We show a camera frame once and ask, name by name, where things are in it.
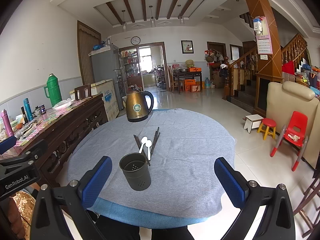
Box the gold electric kettle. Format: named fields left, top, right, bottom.
left=124, top=85, right=154, bottom=123

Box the dark green metal utensil holder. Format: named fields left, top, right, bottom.
left=119, top=152, right=152, bottom=192

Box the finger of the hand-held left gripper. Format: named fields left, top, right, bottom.
left=0, top=139, right=48, bottom=174
left=0, top=136, right=16, bottom=155

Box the red child chair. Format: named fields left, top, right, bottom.
left=270, top=111, right=309, bottom=172

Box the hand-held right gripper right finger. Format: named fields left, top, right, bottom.
left=214, top=157, right=296, bottom=240

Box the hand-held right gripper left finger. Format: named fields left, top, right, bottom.
left=30, top=156, right=113, bottom=240

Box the grey refrigerator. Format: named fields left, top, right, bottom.
left=89, top=44, right=128, bottom=99

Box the pink wall calendar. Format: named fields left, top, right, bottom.
left=256, top=16, right=273, bottom=55

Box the person's left hand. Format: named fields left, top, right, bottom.
left=6, top=197, right=27, bottom=239

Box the white plastic spoon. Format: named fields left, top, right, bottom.
left=145, top=140, right=153, bottom=161

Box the beige leather armchair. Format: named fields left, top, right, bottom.
left=265, top=81, right=320, bottom=170

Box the carved wooden sideboard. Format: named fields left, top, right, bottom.
left=0, top=94, right=108, bottom=188

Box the wooden staircase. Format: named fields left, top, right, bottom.
left=223, top=33, right=310, bottom=103

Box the teal bottle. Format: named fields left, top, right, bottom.
left=23, top=98, right=34, bottom=122

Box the clear plastic bag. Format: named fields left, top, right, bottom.
left=53, top=98, right=73, bottom=108

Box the pink bottle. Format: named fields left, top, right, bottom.
left=0, top=109, right=15, bottom=138

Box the brown window blind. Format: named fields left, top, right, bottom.
left=77, top=20, right=102, bottom=86

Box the blue tablecloth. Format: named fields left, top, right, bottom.
left=86, top=197, right=223, bottom=229

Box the framed wall picture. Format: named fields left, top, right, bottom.
left=181, top=40, right=194, bottom=54

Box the folding wooden chair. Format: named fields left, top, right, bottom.
left=292, top=165, right=320, bottom=238

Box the shelf of bottles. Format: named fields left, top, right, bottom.
left=119, top=49, right=141, bottom=87

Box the small white stool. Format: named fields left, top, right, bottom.
left=243, top=114, right=264, bottom=133

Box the golden textured cloth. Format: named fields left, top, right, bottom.
left=13, top=189, right=38, bottom=222

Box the white chest freezer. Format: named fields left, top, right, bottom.
left=70, top=79, right=121, bottom=121

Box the dark wooden dining table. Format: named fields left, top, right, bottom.
left=172, top=70, right=203, bottom=93

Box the wooden pillar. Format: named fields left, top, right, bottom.
left=240, top=0, right=285, bottom=117

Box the grey tablecloth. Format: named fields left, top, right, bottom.
left=67, top=108, right=236, bottom=218

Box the white ceramic spoon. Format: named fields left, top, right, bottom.
left=138, top=136, right=148, bottom=155

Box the wooden chair back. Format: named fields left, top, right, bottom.
left=74, top=84, right=92, bottom=100

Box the orange cardboard box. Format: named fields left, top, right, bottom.
left=184, top=79, right=197, bottom=92

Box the red and yellow stool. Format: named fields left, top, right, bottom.
left=257, top=118, right=277, bottom=141

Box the green thermos jug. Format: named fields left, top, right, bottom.
left=44, top=74, right=63, bottom=107

